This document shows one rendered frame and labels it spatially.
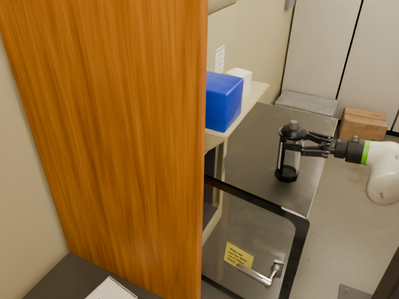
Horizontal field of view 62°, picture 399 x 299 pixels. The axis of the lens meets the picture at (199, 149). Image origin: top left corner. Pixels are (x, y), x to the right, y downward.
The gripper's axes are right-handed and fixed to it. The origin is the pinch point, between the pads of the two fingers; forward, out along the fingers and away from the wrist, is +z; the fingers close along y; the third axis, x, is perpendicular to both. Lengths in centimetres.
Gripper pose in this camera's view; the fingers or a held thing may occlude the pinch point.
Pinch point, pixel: (292, 140)
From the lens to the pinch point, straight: 139.7
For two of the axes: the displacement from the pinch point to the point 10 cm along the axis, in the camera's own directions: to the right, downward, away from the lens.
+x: 0.8, 8.5, 5.2
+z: -8.9, -1.8, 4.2
